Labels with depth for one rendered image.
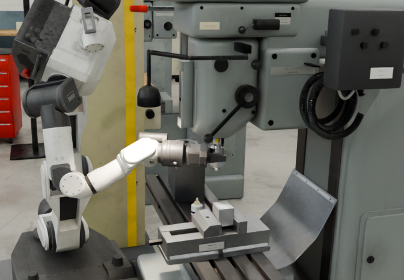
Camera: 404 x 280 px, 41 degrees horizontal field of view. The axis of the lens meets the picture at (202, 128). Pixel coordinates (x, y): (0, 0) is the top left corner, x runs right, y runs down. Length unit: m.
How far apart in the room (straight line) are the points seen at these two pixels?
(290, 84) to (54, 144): 0.76
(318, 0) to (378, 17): 0.27
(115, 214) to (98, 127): 0.61
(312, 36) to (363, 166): 0.45
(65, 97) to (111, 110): 1.70
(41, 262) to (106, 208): 1.16
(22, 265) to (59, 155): 0.91
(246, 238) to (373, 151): 0.49
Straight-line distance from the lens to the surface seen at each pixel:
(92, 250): 2.62
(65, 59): 1.82
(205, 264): 1.71
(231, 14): 1.57
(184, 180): 2.11
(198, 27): 1.55
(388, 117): 1.80
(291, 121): 1.71
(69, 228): 2.43
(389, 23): 1.52
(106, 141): 3.48
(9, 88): 6.17
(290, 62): 1.66
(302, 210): 1.96
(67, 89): 1.77
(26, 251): 2.67
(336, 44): 1.46
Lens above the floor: 1.79
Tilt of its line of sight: 15 degrees down
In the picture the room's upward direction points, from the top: 1 degrees clockwise
